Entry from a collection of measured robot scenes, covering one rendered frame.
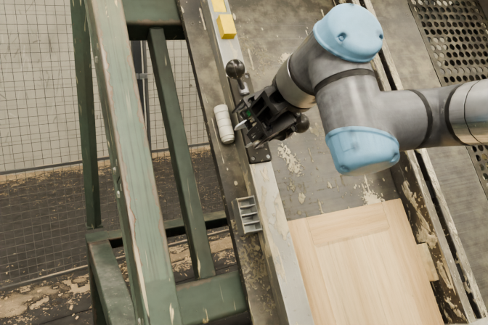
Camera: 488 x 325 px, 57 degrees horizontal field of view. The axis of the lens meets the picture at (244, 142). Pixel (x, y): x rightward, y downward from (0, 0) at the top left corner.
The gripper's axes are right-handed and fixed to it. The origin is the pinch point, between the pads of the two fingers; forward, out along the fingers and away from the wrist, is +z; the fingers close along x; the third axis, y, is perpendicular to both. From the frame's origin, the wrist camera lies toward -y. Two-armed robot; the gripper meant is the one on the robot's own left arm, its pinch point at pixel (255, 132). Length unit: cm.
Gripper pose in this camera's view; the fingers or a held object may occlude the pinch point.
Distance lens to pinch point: 82.4
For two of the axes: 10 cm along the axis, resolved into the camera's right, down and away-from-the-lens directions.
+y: -7.7, 4.2, -4.9
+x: 5.3, 8.4, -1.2
